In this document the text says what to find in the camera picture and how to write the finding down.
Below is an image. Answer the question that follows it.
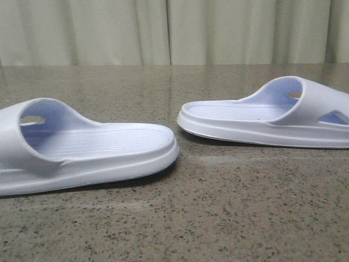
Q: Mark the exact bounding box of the pale green curtain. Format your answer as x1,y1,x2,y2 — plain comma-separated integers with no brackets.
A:
1,1,348,66

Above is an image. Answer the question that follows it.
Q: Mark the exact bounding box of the light blue slipper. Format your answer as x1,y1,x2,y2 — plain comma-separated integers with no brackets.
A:
177,76,348,148
1,98,179,196

